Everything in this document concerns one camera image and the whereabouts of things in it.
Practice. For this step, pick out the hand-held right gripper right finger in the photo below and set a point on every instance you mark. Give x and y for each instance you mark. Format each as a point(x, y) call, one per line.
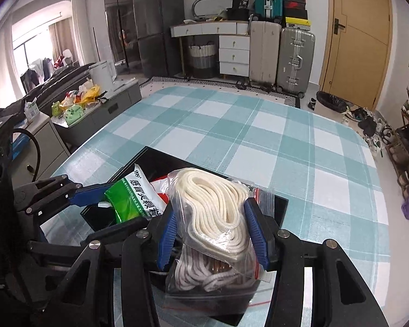
point(257, 235)

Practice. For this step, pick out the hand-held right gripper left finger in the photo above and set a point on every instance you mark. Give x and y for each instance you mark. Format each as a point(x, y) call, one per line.
point(165, 242)

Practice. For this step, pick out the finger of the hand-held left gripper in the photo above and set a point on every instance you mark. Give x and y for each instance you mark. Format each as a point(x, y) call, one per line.
point(92, 194)
point(119, 230)

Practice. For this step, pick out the green and white packet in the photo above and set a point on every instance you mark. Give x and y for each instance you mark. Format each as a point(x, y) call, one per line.
point(133, 194)

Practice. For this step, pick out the black cardboard box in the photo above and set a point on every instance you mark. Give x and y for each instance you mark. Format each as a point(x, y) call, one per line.
point(156, 163)

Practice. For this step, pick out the red printed clear bag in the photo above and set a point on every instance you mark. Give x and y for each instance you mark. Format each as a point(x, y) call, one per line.
point(161, 185)

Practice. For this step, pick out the grey drawer cabinet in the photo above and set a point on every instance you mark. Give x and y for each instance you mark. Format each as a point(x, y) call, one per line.
point(49, 143)

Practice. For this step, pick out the tissue box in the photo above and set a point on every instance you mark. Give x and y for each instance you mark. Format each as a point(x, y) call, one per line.
point(31, 109)

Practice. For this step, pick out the grey low cabinet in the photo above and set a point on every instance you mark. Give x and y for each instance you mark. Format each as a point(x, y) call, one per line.
point(116, 105)

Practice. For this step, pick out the teal checked tablecloth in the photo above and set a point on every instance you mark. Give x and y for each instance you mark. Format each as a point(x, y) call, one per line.
point(259, 143)

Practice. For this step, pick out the yellow plastic bag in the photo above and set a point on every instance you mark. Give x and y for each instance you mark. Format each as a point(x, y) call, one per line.
point(88, 94)

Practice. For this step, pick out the dark sofa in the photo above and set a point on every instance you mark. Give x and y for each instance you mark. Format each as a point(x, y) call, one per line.
point(51, 87)

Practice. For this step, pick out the white appliance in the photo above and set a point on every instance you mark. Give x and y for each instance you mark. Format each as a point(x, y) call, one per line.
point(101, 75)

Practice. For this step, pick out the hanging clothes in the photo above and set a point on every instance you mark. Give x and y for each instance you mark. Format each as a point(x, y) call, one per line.
point(37, 70)

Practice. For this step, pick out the brown curtain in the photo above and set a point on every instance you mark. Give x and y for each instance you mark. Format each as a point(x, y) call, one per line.
point(61, 41)

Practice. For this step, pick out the pile of shoes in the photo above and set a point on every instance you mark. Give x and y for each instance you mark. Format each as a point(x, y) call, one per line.
point(368, 124)

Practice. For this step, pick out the dark glass wardrobe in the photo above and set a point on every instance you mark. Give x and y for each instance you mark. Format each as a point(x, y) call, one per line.
point(117, 24)

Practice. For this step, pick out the woven laundry basket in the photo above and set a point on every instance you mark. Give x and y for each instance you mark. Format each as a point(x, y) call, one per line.
point(201, 59)

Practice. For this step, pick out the silver suitcase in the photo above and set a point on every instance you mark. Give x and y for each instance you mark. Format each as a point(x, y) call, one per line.
point(294, 61)

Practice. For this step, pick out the grey refrigerator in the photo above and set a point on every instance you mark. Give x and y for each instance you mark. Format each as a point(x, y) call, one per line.
point(158, 27)

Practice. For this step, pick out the beige suitcase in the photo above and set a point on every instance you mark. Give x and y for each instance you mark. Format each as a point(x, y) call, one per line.
point(264, 54)

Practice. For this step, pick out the white desk with drawers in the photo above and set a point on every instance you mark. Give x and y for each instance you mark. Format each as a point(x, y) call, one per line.
point(233, 47)

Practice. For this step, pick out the wooden door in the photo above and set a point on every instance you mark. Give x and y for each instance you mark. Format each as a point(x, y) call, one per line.
point(358, 41)

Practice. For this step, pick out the stack of shoe boxes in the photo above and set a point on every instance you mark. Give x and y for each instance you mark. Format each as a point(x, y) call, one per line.
point(295, 6)

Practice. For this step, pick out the chrome oval frame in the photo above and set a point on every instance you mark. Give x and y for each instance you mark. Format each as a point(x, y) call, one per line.
point(199, 1)

